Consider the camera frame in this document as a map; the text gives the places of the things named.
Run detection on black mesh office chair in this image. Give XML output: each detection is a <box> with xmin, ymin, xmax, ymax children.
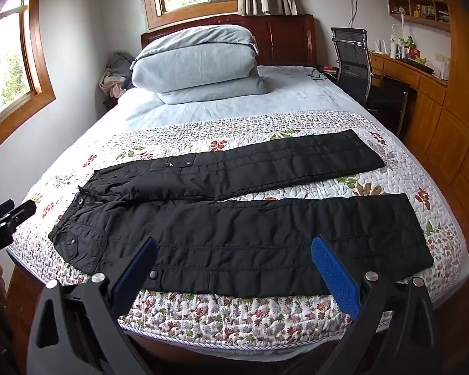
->
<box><xmin>330</xmin><ymin>27</ymin><xmax>409</xmax><ymax>133</ymax></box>

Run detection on white desk lamp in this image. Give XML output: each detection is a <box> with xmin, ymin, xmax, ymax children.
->
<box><xmin>389</xmin><ymin>23</ymin><xmax>405</xmax><ymax>60</ymax></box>

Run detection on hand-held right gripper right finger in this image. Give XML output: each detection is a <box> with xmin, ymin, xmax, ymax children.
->
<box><xmin>311</xmin><ymin>235</ymin><xmax>438</xmax><ymax>375</ymax></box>

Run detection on wooden framed side window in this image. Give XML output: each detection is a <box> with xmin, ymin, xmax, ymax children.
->
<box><xmin>0</xmin><ymin>0</ymin><xmax>56</xmax><ymax>161</ymax></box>

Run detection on pile of clothes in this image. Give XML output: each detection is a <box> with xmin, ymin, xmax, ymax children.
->
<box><xmin>98</xmin><ymin>52</ymin><xmax>135</xmax><ymax>99</ymax></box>

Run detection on black pants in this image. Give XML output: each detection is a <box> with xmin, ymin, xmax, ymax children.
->
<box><xmin>48</xmin><ymin>128</ymin><xmax>434</xmax><ymax>298</ymax></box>

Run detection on light blue bed sheet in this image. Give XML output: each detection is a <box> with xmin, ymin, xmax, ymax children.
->
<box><xmin>23</xmin><ymin>64</ymin><xmax>378</xmax><ymax>204</ymax></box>

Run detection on wooden wall shelf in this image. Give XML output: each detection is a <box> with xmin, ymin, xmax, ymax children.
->
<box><xmin>385</xmin><ymin>0</ymin><xmax>452</xmax><ymax>34</ymax></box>

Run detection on wooden desk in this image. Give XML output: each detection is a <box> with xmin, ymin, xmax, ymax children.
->
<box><xmin>369</xmin><ymin>52</ymin><xmax>469</xmax><ymax>188</ymax></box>

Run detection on black keyboard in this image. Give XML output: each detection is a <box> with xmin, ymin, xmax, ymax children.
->
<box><xmin>404</xmin><ymin>59</ymin><xmax>434</xmax><ymax>73</ymax></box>

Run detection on floral quilted bedspread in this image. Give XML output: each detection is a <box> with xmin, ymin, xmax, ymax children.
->
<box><xmin>10</xmin><ymin>110</ymin><xmax>464</xmax><ymax>350</ymax></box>

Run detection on wooden wardrobe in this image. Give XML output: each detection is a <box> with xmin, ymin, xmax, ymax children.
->
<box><xmin>446</xmin><ymin>0</ymin><xmax>469</xmax><ymax>135</ymax></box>

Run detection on black cable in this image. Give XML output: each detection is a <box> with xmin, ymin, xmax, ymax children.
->
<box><xmin>310</xmin><ymin>66</ymin><xmax>339</xmax><ymax>81</ymax></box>

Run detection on folded light blue duvet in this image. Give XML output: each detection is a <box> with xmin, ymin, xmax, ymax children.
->
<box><xmin>130</xmin><ymin>24</ymin><xmax>268</xmax><ymax>105</ymax></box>

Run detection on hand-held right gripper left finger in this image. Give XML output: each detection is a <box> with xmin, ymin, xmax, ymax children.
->
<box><xmin>27</xmin><ymin>236</ymin><xmax>159</xmax><ymax>375</ymax></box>

